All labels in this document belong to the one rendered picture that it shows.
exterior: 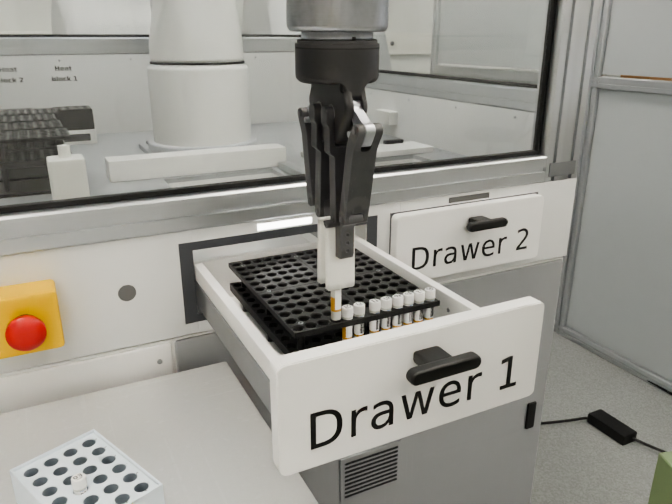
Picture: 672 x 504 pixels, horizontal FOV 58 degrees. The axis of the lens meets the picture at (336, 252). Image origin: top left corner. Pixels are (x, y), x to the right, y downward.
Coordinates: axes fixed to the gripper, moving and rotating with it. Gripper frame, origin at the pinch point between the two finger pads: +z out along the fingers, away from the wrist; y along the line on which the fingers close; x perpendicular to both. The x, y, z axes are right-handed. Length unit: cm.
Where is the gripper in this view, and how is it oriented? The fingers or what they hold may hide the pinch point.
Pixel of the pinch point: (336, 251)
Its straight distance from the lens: 60.5
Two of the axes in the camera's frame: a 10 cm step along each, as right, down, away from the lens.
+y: -4.5, -3.2, 8.4
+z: -0.1, 9.3, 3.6
